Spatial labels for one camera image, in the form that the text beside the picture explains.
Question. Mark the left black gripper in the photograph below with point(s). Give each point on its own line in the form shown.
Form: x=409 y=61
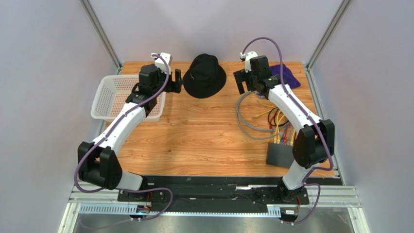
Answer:
x=174 y=86

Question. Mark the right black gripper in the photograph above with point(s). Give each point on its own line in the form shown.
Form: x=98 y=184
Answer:
x=243 y=79

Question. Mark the black network switch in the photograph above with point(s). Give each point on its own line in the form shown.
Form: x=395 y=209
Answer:
x=279 y=155

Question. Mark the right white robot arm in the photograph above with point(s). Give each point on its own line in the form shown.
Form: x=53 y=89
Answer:
x=314 y=142

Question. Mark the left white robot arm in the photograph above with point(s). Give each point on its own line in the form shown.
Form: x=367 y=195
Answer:
x=98 y=160

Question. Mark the black bucket hat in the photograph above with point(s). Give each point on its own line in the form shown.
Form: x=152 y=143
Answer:
x=205 y=77

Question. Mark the purple cloth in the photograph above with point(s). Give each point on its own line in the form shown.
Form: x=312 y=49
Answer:
x=288 y=76

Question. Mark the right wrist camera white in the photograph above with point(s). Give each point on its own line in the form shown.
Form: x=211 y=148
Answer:
x=246 y=57

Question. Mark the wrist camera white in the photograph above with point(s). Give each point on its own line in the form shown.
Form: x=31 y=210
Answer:
x=163 y=62
x=246 y=57

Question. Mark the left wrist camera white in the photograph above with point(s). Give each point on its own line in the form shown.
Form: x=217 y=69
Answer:
x=163 y=62

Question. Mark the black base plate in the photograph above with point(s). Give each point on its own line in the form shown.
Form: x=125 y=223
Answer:
x=208 y=194

